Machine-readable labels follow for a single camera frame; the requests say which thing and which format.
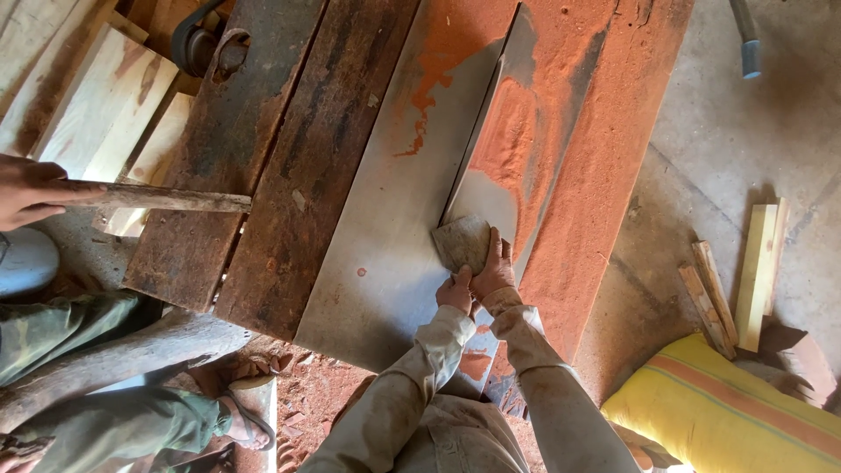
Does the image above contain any orange sawdust heap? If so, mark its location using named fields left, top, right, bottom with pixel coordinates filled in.
left=468, top=78, right=546, bottom=260

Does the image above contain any white rounded container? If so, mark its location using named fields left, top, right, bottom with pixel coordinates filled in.
left=0, top=226, right=60, bottom=298

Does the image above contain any angled steel fence plate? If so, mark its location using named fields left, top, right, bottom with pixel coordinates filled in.
left=439, top=3, right=608, bottom=400

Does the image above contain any heap of reddish wood chips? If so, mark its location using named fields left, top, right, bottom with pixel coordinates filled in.
left=253, top=351, right=316, bottom=473

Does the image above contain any pale wooden offcut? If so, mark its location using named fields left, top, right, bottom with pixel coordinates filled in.
left=734, top=204, right=780, bottom=354

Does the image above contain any pale wooden plank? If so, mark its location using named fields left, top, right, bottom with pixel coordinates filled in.
left=31, top=25, right=180, bottom=184
left=0, top=0, right=81, bottom=113
left=0, top=0, right=120, bottom=157
left=92, top=92, right=196, bottom=239

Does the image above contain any grey wooden stick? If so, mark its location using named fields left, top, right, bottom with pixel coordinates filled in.
left=64, top=182, right=253, bottom=215

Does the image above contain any rusty brown machine plank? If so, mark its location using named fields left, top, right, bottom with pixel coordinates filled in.
left=213, top=0, right=421, bottom=343
left=123, top=0, right=327, bottom=314

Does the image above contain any grey worn wooden block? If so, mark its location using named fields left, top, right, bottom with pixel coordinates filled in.
left=431, top=215, right=492, bottom=275

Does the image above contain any brown wooden strip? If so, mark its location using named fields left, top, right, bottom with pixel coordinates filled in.
left=677, top=264, right=737, bottom=361
left=690, top=240, right=741, bottom=347

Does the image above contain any person's beige work shirt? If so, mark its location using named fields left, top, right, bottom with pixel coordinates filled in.
left=393, top=393, right=532, bottom=473

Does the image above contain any yellow striped sack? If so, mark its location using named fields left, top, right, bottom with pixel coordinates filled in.
left=601, top=332, right=841, bottom=473

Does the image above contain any person's right hand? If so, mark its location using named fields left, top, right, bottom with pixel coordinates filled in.
left=468, top=226, right=520, bottom=303

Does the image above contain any person's left hand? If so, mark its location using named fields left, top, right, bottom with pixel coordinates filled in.
left=435, top=265, right=481, bottom=320

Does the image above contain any steel machine table plate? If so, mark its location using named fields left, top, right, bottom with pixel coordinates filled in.
left=293, top=0, right=521, bottom=374

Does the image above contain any black pulley with belt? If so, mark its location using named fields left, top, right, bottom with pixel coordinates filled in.
left=170, top=0, right=252, bottom=84

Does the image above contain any thin pale wooden strip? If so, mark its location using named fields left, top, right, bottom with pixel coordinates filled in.
left=763, top=196, right=791, bottom=318

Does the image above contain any grey pipe with blue tip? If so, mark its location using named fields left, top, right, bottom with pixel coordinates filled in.
left=728, top=0, right=763, bottom=80

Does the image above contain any brown wooden block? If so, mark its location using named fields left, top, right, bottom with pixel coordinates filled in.
left=754, top=321, right=839, bottom=409

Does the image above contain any grey flip-flop sandal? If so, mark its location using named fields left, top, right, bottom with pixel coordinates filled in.
left=220, top=390, right=277, bottom=454

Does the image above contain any rough brown log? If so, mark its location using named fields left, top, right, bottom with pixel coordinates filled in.
left=0, top=307, right=254, bottom=434

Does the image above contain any sawdust covered machine board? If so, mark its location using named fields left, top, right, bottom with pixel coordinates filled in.
left=516, top=0, right=695, bottom=365

